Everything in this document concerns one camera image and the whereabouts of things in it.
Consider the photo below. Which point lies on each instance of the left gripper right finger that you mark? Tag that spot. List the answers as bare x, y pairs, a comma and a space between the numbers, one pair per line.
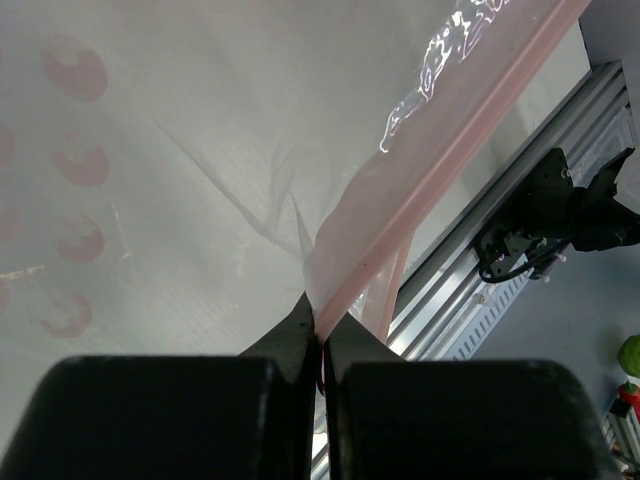
389, 418

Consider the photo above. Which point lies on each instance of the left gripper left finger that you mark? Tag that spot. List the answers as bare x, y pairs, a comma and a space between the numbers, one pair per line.
248, 416

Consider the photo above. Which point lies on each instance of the clear pink-dotted zip bag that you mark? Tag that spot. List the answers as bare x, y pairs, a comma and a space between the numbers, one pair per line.
175, 173

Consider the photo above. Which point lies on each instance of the red toy with green top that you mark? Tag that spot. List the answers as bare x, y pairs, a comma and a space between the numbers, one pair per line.
630, 393

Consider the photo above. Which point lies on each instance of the green round toy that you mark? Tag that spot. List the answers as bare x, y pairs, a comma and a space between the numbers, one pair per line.
629, 356

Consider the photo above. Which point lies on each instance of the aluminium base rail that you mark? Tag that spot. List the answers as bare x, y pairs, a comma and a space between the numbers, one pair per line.
591, 126

